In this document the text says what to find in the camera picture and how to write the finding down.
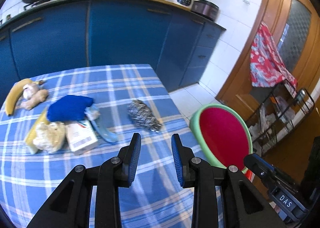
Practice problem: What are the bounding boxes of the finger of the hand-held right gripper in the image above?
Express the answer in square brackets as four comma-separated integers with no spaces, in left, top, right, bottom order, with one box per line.
[243,153,277,180]

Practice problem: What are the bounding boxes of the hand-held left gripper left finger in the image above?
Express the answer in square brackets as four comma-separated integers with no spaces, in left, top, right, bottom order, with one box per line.
[26,132,142,228]

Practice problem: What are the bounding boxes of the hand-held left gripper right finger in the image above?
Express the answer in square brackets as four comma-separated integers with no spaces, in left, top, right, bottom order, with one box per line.
[171,133,287,228]

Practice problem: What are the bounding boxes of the light blue plastic piece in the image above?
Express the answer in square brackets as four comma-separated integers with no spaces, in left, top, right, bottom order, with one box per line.
[90,118,118,143]

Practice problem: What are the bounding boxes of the steel wool scrubber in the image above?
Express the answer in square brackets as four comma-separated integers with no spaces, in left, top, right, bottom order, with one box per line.
[127,100,163,133]

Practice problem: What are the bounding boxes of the green-rimmed red bin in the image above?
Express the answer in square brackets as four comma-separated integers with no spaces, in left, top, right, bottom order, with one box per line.
[189,104,255,181]

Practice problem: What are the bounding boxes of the white carton box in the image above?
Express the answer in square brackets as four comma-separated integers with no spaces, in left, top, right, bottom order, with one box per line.
[65,121,98,156]

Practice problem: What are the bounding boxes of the small white wrapper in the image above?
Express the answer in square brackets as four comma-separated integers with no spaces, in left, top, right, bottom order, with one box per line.
[85,105,101,120]

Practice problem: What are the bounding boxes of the blue cloth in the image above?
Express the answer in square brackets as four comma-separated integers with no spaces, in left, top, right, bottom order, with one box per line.
[47,95,94,121]

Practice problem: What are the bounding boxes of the large yellow foam net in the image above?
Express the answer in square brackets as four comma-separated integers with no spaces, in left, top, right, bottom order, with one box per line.
[24,108,49,155]

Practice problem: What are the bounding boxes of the black metal rack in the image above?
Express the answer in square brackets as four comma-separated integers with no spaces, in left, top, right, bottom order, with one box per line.
[246,81,320,158]

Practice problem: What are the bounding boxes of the blue plaid tablecloth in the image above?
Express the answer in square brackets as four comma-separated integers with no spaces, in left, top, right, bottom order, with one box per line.
[0,64,225,228]

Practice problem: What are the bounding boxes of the red floral cloth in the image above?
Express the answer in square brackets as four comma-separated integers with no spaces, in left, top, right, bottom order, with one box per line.
[249,22,298,91]

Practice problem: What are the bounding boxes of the ginger root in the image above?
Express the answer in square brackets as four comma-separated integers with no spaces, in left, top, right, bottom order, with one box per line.
[20,89,49,111]

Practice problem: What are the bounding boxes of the blue kitchen base cabinets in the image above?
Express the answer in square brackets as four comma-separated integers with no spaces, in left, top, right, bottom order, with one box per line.
[0,0,227,109]

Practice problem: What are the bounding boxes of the garlic bulb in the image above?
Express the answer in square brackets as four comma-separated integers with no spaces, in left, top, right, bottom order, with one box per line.
[22,84,40,99]

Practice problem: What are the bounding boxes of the yellow banana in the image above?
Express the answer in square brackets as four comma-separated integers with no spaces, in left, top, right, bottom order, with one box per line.
[5,79,42,116]

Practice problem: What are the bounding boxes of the dark rice cooker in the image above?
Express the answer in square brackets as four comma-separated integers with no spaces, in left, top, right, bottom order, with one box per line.
[191,0,220,22]

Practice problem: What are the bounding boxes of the gas stove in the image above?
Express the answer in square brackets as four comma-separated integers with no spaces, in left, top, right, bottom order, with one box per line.
[24,0,60,10]

